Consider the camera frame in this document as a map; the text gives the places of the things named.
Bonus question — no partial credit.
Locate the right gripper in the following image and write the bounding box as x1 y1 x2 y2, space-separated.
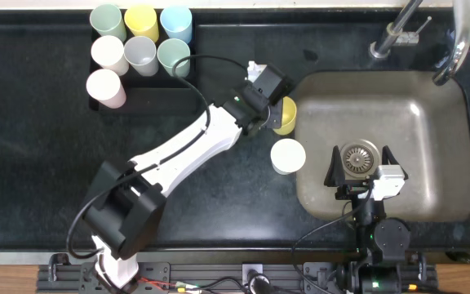
266 100 409 201

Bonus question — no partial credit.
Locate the white cup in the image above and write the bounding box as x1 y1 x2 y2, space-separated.
270 138 307 176
91 35 130 78

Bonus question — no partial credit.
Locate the yellow cup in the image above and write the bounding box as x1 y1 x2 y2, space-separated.
123 4 160 43
273 96 298 136

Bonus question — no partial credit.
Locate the pink cup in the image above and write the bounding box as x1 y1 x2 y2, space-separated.
86 68 127 109

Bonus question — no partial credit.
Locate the steel sink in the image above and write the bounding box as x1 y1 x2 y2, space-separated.
294 71 470 224

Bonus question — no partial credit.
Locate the steel tap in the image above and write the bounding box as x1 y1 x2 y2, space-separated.
368 0 470 87

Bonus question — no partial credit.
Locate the black tray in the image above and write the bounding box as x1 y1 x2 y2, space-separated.
88 11 198 114

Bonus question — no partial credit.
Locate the green cup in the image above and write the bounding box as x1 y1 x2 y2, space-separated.
89 3 128 42
157 38 192 78

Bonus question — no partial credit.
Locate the blue cup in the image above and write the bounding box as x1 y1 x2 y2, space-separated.
159 5 193 44

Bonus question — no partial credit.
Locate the grey cup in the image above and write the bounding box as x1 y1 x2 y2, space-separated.
123 35 160 78

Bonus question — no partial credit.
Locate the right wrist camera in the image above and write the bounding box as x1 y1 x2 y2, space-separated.
359 165 406 202

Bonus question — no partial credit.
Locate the mounting rail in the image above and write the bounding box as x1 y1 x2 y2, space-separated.
37 252 440 294

